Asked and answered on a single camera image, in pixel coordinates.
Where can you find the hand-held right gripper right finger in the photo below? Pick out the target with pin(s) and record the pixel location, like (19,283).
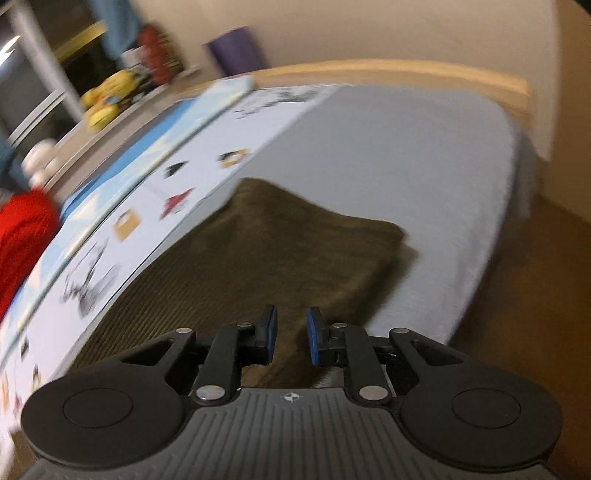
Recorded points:
(314,334)

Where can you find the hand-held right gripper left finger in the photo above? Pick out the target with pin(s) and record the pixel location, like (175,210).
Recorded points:
(272,332)

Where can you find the blue and white printed quilt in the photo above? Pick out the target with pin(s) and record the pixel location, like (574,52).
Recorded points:
(152,194)

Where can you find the grey bed sheet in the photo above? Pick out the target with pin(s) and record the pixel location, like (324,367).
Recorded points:
(392,152)

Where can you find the red knitted cloth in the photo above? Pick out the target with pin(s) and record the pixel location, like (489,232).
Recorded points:
(23,249)

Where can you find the grey window ledge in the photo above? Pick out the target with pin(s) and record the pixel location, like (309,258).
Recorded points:
(78,147)

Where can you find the yellow plush toy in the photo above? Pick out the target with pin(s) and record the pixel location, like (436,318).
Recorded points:
(108,97)

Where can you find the white plush toy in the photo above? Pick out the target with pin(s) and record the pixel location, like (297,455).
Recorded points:
(40,159)

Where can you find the red bag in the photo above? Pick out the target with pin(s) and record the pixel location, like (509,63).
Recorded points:
(159,53)

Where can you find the dark teal plush toy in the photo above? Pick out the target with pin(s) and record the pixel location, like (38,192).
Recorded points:
(8,161)

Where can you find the blue hanging cloth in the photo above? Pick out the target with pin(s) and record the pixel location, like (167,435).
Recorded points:
(115,27)

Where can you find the window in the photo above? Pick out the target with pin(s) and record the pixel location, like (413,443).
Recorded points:
(32,55)

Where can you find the wooden bed frame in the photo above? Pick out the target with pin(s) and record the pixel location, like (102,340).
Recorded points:
(415,70)

